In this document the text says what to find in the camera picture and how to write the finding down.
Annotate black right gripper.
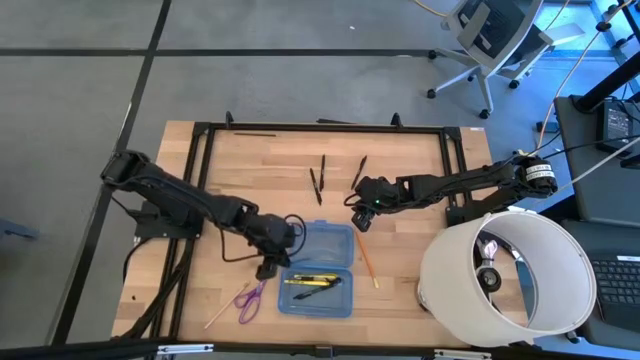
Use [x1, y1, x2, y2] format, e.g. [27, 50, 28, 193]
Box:
[351, 174, 401, 233]

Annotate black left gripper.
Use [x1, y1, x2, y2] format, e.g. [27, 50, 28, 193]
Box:
[252, 217, 297, 281]

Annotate purple handled scissors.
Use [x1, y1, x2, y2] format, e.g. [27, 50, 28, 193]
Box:
[233, 278, 269, 325]

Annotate orange pencil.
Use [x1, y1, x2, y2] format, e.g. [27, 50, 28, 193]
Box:
[355, 232, 380, 290]

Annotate natural wood pencil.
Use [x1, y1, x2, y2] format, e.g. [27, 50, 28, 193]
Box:
[203, 282, 250, 330]

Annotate blue translucent plastic supply box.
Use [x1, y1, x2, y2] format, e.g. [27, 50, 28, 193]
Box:
[277, 219, 356, 319]

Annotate white round lamp shade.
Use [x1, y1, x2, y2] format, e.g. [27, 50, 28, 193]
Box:
[417, 209, 599, 349]

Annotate black lamp socket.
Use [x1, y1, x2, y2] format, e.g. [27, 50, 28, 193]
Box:
[474, 237, 504, 294]

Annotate black front crossbeam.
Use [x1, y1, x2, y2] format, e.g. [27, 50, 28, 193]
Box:
[0, 337, 640, 360]

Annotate grey office chair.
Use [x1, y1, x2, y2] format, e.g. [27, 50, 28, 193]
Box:
[427, 0, 586, 120]

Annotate grey side table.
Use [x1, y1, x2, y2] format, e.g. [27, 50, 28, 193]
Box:
[553, 94, 640, 226]

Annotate black power adapter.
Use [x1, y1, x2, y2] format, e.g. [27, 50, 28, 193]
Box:
[595, 99, 635, 154]

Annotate black stand pole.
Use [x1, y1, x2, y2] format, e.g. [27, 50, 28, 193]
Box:
[572, 64, 640, 114]

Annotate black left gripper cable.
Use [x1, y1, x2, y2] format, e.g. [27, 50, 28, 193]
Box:
[219, 213, 308, 264]

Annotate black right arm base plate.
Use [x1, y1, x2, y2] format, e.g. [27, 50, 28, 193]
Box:
[445, 203, 504, 228]

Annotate black metal table frame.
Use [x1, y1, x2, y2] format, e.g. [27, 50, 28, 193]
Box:
[167, 121, 474, 344]

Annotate black cable bundle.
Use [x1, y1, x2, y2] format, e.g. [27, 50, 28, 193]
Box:
[117, 237, 194, 342]

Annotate silver metal bracket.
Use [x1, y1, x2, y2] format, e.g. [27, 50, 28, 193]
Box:
[433, 349, 492, 360]
[157, 343, 214, 356]

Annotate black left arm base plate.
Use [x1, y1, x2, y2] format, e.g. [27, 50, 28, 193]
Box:
[133, 199, 205, 240]

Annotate yellow cable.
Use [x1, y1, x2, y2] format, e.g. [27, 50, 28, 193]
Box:
[517, 0, 626, 157]

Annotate white cable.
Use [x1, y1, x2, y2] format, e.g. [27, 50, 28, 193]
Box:
[557, 148, 640, 194]

